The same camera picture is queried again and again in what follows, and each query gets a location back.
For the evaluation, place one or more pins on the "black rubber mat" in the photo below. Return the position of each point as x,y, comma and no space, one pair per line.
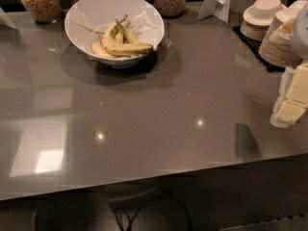
254,46

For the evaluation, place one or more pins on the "back stack paper bowls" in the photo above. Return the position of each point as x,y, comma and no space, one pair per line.
258,17

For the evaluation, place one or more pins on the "black stool under table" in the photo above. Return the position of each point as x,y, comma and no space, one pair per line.
131,206

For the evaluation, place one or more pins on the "left glass cereal jar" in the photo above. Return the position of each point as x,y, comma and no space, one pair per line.
43,11

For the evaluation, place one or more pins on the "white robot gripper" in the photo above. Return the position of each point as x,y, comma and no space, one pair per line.
301,33

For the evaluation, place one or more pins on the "white folded sign stand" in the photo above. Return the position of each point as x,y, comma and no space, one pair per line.
217,8

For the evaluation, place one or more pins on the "front stack paper bowls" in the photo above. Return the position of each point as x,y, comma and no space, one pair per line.
276,46

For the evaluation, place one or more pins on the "stack paper bowls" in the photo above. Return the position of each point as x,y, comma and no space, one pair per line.
276,46
258,17

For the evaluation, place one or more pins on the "white ceramic bowl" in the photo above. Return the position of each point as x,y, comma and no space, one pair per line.
106,7

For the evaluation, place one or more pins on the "yellow banana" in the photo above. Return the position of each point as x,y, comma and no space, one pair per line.
99,51
125,49

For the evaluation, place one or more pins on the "white card left edge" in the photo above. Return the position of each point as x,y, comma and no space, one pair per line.
5,20

